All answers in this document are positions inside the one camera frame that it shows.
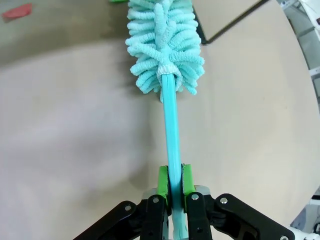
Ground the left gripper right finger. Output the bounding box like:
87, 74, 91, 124
181, 163, 296, 240

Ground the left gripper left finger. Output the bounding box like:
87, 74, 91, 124
71, 164, 173, 240

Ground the teal chenille duster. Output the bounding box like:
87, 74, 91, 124
124, 0, 206, 240

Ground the two-tier wood and black shelf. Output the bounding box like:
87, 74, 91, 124
191, 0, 272, 46

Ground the red paper scrap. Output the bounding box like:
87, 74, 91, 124
0, 2, 34, 24

